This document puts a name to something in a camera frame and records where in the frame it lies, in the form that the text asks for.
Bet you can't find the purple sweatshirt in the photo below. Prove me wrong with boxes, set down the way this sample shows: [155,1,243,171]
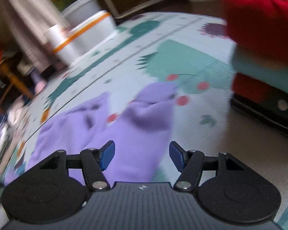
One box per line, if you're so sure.
[4,82,178,186]

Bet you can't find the patterned foam play mat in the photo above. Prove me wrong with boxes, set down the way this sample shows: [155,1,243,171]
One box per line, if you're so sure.
[0,12,288,229]

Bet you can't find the white box orange band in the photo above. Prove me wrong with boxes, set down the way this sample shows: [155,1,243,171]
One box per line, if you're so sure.
[44,10,116,66]

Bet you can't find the teal folded garment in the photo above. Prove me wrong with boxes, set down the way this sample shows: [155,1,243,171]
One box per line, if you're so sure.
[231,45,288,93]

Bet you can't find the white tub container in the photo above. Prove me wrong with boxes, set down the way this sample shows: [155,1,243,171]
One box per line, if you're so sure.
[62,0,101,28]

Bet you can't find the red folded garment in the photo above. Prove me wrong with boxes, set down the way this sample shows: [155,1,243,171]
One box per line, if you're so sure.
[224,0,288,64]

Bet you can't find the beige curtain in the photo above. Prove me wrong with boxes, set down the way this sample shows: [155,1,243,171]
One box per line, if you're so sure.
[0,0,70,73]

